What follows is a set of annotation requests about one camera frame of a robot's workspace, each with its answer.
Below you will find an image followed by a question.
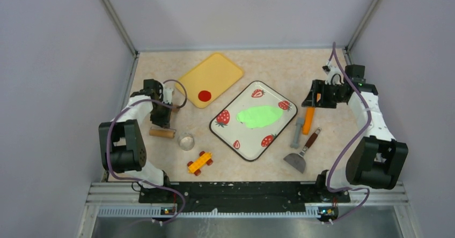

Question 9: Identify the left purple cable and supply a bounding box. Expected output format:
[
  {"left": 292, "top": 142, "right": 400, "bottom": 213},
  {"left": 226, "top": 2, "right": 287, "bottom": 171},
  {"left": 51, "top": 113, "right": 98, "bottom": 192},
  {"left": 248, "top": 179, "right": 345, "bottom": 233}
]
[{"left": 106, "top": 79, "right": 188, "bottom": 226}]

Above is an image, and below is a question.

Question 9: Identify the aluminium frame rail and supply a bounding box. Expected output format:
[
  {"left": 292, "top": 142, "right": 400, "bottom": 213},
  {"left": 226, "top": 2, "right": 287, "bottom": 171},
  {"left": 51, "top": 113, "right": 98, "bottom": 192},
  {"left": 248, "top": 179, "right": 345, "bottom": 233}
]
[{"left": 78, "top": 182, "right": 422, "bottom": 237}]

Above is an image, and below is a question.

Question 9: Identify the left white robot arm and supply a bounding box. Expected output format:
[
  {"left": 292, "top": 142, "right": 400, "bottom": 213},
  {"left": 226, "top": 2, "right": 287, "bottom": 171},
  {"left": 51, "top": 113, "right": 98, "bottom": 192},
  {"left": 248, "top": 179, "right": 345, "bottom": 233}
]
[{"left": 98, "top": 79, "right": 174, "bottom": 202}]

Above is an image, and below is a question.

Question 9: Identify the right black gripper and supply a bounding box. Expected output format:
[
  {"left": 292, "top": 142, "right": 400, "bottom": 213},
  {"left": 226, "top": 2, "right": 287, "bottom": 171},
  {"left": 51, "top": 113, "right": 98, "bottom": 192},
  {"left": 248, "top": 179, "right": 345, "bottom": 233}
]
[{"left": 302, "top": 79, "right": 346, "bottom": 109}]

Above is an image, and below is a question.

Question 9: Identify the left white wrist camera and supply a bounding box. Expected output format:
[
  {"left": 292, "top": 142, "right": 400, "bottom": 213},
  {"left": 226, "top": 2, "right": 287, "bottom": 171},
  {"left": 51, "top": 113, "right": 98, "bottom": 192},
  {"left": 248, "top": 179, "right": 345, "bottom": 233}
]
[{"left": 163, "top": 87, "right": 174, "bottom": 105}]

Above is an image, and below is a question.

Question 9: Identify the yellow tray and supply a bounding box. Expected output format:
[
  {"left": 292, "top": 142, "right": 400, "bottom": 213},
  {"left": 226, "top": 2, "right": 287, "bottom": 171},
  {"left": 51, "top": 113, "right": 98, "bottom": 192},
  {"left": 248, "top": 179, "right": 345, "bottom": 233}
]
[{"left": 175, "top": 53, "right": 244, "bottom": 108}]

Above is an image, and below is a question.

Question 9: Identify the red dough disc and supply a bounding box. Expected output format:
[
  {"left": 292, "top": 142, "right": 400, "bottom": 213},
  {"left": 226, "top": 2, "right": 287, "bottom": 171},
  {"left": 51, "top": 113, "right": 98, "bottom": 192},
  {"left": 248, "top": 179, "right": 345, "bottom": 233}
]
[{"left": 198, "top": 90, "right": 212, "bottom": 102}]

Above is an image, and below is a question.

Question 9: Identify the yellow toy car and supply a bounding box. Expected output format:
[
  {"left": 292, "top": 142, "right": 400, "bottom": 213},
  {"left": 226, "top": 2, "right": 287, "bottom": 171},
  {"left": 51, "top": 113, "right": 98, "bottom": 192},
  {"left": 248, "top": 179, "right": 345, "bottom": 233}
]
[{"left": 187, "top": 151, "right": 213, "bottom": 176}]

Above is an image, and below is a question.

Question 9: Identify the grey plastic tool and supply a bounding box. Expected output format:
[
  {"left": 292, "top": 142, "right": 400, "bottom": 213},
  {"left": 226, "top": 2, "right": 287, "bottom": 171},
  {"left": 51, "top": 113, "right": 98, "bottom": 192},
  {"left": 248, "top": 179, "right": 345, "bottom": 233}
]
[{"left": 290, "top": 117, "right": 305, "bottom": 148}]

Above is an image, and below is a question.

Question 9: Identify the green dough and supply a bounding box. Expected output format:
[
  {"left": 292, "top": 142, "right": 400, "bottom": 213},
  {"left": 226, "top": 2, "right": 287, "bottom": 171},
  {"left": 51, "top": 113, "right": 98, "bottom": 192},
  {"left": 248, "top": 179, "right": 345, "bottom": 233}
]
[{"left": 236, "top": 105, "right": 283, "bottom": 129}]

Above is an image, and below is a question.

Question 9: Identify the metal ring cutter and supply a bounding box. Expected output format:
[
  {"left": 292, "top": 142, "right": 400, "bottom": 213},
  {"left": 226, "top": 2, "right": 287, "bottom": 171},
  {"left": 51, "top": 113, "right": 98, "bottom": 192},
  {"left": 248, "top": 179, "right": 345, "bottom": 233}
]
[{"left": 177, "top": 133, "right": 195, "bottom": 151}]

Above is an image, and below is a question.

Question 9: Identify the wooden rolling pin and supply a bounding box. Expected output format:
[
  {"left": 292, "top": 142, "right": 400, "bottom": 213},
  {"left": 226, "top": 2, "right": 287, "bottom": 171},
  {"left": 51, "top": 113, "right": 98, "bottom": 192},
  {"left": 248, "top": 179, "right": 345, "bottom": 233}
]
[{"left": 148, "top": 103, "right": 181, "bottom": 139}]

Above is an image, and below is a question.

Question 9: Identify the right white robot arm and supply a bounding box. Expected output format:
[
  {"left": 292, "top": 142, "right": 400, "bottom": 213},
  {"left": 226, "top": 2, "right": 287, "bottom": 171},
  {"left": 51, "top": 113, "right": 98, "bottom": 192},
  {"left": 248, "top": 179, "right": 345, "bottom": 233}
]
[{"left": 302, "top": 64, "right": 408, "bottom": 202}]

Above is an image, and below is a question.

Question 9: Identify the metal scraper brown handle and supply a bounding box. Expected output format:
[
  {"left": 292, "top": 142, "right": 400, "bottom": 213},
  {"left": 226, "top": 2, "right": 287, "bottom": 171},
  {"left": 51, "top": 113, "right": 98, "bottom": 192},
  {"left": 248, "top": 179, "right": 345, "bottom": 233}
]
[{"left": 283, "top": 128, "right": 321, "bottom": 173}]

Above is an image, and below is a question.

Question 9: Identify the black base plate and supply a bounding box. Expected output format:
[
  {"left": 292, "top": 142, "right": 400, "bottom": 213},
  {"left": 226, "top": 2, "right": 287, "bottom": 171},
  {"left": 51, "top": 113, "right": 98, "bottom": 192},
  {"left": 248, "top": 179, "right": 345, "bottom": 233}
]
[{"left": 138, "top": 181, "right": 350, "bottom": 213}]

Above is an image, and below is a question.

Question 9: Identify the white strawberry tray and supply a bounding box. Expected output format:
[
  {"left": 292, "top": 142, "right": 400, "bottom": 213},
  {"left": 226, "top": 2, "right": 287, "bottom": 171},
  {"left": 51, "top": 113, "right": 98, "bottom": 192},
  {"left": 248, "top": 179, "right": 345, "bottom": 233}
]
[{"left": 209, "top": 80, "right": 298, "bottom": 162}]

